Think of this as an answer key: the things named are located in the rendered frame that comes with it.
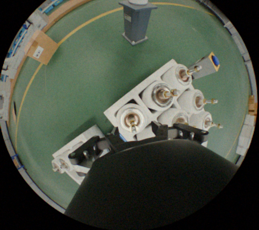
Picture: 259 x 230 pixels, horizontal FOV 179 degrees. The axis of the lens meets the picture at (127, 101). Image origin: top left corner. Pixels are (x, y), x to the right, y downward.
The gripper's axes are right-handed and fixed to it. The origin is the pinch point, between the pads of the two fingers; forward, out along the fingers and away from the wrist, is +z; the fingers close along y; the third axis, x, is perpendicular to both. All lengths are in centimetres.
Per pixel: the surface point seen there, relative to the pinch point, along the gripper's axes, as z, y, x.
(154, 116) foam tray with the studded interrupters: 17.1, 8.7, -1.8
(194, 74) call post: 17.5, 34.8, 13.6
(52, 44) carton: 27, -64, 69
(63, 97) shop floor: 36, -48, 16
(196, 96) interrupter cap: 9.6, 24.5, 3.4
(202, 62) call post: 8.5, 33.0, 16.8
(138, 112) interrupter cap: 9.8, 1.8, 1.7
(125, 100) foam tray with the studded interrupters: 17.2, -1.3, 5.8
